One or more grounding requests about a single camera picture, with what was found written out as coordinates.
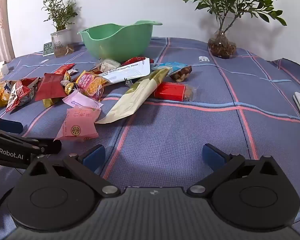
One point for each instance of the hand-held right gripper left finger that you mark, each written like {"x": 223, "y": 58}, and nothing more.
{"x": 95, "y": 156}

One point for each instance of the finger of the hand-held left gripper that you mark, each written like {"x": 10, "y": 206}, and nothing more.
{"x": 7, "y": 126}
{"x": 45, "y": 147}

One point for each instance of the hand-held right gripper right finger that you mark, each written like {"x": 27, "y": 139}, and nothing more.
{"x": 212, "y": 156}

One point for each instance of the pink packet with gold emblem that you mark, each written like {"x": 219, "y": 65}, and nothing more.
{"x": 77, "y": 123}

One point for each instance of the green plastic bowl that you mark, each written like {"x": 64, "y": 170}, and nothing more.
{"x": 110, "y": 42}

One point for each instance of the blue plaid cloth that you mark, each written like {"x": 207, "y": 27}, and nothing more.
{"x": 177, "y": 130}

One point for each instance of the olive yellow packet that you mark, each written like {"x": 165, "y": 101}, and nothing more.
{"x": 48, "y": 103}

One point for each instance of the gold foil chocolate ball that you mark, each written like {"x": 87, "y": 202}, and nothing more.
{"x": 71, "y": 88}

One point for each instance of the beige and green packet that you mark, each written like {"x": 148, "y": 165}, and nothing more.
{"x": 132, "y": 97}

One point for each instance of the pink and yellow cake packet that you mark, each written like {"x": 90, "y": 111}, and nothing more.
{"x": 91, "y": 85}

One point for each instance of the red cake packet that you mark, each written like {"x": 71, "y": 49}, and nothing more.
{"x": 170, "y": 91}

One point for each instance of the small twist candy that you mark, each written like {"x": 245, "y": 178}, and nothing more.
{"x": 72, "y": 71}

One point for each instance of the brown pastry in clear packet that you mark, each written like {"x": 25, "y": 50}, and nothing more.
{"x": 181, "y": 75}

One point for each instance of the white digital clock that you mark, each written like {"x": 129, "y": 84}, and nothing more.
{"x": 48, "y": 48}

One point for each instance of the large white bag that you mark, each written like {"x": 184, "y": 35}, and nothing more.
{"x": 130, "y": 72}

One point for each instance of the small plant in white pot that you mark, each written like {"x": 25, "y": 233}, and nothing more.
{"x": 61, "y": 37}

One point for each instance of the leafy plant in glass vase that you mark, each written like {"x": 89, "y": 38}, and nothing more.
{"x": 221, "y": 45}

